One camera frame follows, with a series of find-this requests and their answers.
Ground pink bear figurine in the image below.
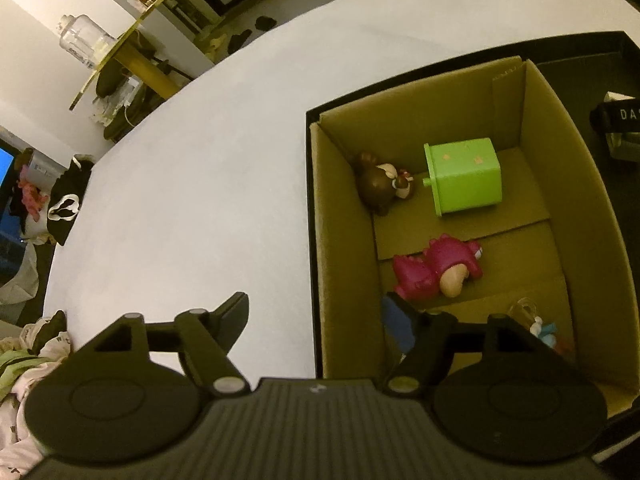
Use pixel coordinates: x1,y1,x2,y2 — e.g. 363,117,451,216
392,234,483,301

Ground small blue white figurine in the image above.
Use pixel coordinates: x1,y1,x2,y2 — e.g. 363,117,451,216
506,297,574,358

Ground brown cardboard box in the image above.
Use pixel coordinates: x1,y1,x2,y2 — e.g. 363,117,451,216
308,55,625,418

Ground brown bear figurine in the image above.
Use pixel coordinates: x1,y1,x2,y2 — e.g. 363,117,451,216
352,151,416,216

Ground green toy box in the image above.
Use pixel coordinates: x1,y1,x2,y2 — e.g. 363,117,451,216
423,138,503,217

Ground white rectangular box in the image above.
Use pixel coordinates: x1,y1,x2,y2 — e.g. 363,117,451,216
589,91,639,162

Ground pile of clothes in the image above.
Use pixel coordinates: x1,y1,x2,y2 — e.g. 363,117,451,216
1,311,72,479

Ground black ghost face mask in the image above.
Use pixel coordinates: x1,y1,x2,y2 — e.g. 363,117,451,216
47,154,94,246

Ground round gold side table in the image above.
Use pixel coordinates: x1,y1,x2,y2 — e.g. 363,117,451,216
68,0,180,110

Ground black slipper left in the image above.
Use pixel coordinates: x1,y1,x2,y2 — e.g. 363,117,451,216
227,29,253,55

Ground black slipper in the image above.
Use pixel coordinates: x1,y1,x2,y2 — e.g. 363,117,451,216
255,15,278,32
227,29,253,55

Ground black tray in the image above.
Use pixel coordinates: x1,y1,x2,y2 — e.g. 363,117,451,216
304,30,640,463

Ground glass jar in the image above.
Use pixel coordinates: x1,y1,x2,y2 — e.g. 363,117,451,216
58,14,116,70

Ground black slipper right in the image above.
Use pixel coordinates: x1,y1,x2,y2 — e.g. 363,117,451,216
255,15,278,32

